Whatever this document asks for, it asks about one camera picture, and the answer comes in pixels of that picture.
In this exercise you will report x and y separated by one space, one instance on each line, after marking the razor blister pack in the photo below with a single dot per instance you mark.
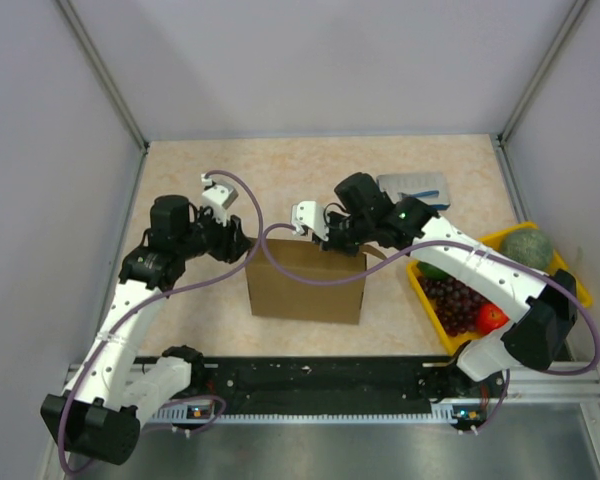
429 187

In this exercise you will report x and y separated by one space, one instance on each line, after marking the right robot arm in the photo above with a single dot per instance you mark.
539 307

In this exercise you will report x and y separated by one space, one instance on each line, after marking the green melon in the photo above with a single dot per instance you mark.
529 247

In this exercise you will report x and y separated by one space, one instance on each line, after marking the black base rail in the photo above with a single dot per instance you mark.
337 385

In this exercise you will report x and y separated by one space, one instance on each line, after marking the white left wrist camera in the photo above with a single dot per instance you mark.
218 197

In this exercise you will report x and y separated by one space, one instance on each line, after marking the aluminium frame post left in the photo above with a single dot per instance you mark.
100 70

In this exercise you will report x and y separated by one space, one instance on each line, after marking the green avocado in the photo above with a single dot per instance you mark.
431 272

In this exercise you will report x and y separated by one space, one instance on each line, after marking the dark red grape bunch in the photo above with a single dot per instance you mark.
455 304

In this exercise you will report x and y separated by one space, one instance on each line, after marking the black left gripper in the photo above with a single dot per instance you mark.
232 241

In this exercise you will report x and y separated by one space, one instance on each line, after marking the red apple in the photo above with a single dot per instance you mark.
489 318

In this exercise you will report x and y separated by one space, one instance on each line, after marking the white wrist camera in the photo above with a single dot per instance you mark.
218 197
309 216

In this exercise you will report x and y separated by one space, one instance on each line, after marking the aluminium frame post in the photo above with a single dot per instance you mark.
100 70
569 25

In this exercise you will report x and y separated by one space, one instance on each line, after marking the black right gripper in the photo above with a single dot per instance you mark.
332 243

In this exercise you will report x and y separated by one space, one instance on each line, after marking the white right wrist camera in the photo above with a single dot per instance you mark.
309 216

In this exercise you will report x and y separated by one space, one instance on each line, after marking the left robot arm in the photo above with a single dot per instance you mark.
99 413

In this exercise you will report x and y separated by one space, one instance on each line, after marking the aluminium frame post right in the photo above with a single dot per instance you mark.
569 25

